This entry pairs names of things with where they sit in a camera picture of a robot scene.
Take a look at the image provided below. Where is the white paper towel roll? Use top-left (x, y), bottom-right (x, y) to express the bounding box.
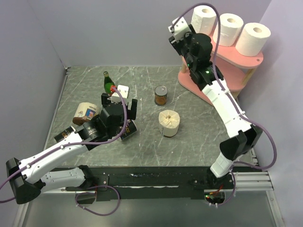
top-left (191, 5), bottom-right (216, 35)
top-left (235, 23), bottom-right (271, 57)
top-left (213, 13), bottom-right (244, 47)

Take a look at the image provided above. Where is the cream paper roll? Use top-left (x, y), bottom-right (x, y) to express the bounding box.
top-left (158, 110), bottom-right (180, 137)

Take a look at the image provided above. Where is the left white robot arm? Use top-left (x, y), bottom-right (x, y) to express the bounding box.
top-left (6, 92), bottom-right (138, 204)

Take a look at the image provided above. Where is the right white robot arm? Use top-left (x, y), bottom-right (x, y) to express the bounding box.
top-left (169, 25), bottom-right (263, 189)

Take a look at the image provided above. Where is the pink three-tier shelf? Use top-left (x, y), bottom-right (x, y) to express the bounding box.
top-left (178, 44), bottom-right (263, 104)

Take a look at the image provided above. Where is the black wrapped paper roll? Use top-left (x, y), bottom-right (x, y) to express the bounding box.
top-left (54, 126), bottom-right (76, 143)
top-left (120, 120), bottom-right (137, 141)

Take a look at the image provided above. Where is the green glass bottle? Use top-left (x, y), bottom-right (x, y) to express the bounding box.
top-left (103, 71), bottom-right (116, 95)

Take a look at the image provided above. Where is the printed wrapped paper roll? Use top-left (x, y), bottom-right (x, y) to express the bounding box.
top-left (72, 102), bottom-right (99, 126)

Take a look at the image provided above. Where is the brown glass jar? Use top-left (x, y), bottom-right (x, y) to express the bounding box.
top-left (154, 86), bottom-right (168, 105)

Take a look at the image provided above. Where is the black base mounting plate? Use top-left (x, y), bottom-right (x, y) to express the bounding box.
top-left (61, 166), bottom-right (235, 201)

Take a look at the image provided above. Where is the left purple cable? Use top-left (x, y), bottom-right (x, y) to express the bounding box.
top-left (0, 86), bottom-right (128, 215)

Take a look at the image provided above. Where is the purple cable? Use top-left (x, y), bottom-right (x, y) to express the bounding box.
top-left (171, 2), bottom-right (277, 209)
top-left (0, 86), bottom-right (128, 215)

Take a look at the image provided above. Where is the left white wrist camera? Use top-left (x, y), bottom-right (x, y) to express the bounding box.
top-left (110, 85), bottom-right (130, 103)

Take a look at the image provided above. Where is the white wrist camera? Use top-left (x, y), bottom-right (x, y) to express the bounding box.
top-left (110, 85), bottom-right (130, 103)
top-left (168, 17), bottom-right (191, 41)

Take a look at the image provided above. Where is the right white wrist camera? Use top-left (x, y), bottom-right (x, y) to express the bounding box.
top-left (168, 17), bottom-right (191, 41)

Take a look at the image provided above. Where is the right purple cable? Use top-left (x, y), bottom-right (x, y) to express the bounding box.
top-left (171, 2), bottom-right (277, 209)

